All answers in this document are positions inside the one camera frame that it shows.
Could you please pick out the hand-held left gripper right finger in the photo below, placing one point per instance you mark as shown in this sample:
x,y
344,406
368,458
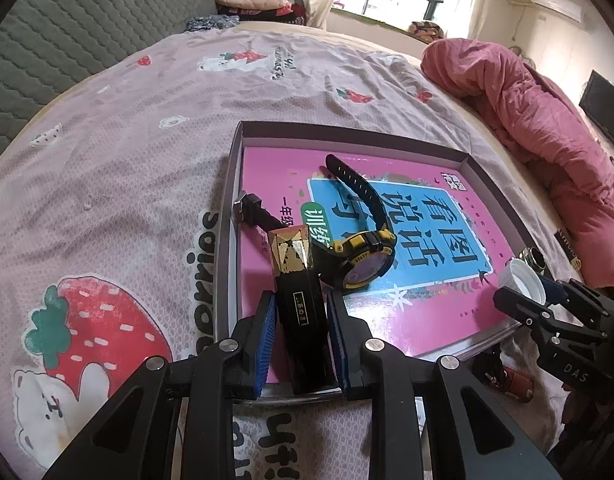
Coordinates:
x,y
337,350

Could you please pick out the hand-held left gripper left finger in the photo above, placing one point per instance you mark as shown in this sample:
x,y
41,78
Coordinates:
x,y
266,350

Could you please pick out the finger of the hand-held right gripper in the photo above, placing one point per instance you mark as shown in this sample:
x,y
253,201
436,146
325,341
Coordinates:
x,y
529,312
554,289

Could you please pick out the white plastic bottle cap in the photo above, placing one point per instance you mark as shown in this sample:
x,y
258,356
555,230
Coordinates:
x,y
524,280

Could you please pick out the round metal black object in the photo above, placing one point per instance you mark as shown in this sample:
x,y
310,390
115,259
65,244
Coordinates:
x,y
534,257

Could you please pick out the black gold-topped lipstick tube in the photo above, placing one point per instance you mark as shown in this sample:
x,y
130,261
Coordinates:
x,y
302,320

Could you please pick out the red lighter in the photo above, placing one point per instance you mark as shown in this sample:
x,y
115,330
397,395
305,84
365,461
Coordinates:
x,y
518,384

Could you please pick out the yellow and black wristwatch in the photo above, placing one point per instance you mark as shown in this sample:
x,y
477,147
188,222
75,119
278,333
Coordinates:
x,y
367,265

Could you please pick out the grey cardboard box tray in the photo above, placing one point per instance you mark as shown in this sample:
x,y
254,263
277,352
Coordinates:
x,y
227,260

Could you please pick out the black strip with gold print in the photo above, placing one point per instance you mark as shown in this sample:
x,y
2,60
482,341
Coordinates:
x,y
567,245

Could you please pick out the pink and blue book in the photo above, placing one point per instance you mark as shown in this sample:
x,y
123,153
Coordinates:
x,y
437,310

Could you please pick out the black television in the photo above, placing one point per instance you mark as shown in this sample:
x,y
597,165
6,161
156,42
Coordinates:
x,y
604,110

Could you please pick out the pink quilt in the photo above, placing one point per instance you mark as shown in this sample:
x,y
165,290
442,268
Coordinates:
x,y
512,100

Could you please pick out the white air conditioner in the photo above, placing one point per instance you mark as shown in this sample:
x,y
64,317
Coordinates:
x,y
557,2

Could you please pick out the brown patterned cushion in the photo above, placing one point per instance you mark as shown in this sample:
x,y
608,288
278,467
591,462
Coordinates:
x,y
427,30

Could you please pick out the dark floral cloth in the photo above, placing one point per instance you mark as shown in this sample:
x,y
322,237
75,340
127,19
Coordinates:
x,y
212,22

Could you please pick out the grey quilted headboard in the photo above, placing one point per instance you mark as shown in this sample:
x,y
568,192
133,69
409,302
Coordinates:
x,y
87,20

